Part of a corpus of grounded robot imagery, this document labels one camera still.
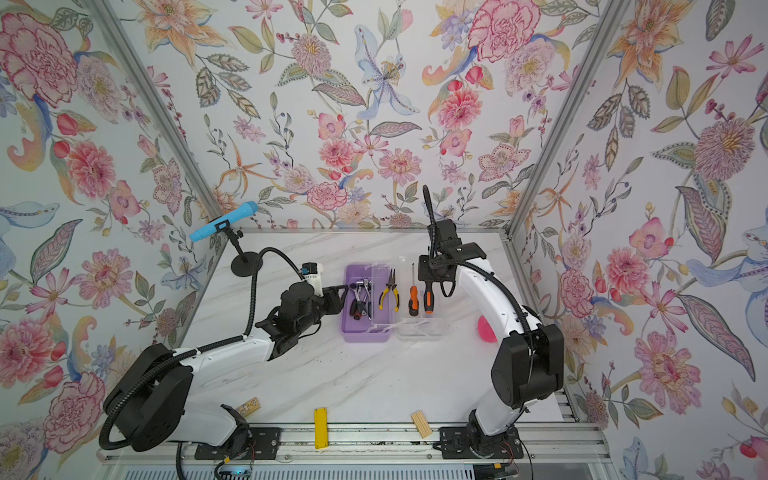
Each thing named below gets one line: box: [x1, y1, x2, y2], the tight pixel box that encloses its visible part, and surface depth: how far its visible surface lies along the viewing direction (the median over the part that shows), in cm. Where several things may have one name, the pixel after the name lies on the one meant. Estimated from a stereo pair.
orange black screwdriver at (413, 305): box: [408, 263, 419, 316], surface depth 87 cm
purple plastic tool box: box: [341, 263, 445, 343], surface depth 94 cm
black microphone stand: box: [214, 219, 264, 277], surface depth 112 cm
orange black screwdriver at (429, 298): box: [424, 281, 435, 315], surface depth 85 cm
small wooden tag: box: [238, 397, 261, 417], surface depth 80 cm
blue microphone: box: [189, 201, 259, 243], surface depth 95 cm
